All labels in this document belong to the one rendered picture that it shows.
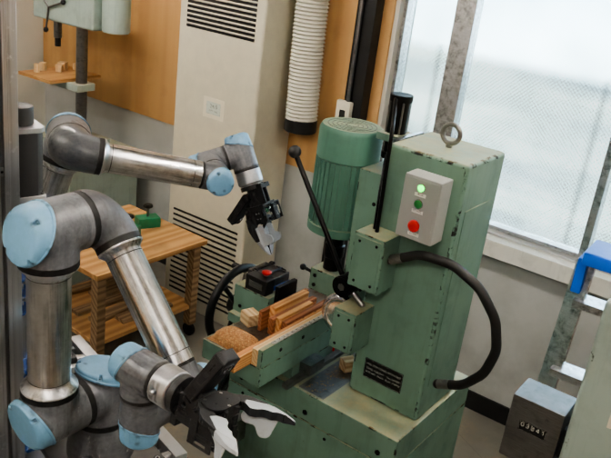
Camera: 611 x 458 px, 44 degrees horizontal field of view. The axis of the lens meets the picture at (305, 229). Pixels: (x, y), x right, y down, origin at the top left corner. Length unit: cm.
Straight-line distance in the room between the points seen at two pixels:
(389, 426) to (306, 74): 189
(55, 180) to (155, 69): 231
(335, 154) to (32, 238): 89
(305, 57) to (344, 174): 152
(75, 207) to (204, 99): 232
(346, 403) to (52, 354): 88
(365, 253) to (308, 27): 175
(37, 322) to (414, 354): 97
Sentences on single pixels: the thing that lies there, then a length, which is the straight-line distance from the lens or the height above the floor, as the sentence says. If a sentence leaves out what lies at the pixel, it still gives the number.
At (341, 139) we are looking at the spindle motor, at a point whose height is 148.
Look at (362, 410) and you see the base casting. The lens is 213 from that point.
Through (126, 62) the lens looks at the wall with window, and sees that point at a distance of 457.
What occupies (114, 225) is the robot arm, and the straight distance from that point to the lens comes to 154.
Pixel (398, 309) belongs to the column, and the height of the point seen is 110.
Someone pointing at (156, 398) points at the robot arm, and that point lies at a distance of 137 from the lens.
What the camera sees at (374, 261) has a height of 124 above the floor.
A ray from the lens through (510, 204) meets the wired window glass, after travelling 341.
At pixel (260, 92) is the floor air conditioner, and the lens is 356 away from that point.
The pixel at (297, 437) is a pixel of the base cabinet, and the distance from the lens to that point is 225.
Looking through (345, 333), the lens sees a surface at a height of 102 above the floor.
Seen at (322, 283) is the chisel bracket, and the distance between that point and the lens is 223.
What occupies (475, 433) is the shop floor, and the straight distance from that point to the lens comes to 359.
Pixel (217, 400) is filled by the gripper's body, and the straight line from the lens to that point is 132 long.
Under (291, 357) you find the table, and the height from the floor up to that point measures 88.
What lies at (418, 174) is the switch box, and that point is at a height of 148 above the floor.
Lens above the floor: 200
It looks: 22 degrees down
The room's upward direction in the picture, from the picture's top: 7 degrees clockwise
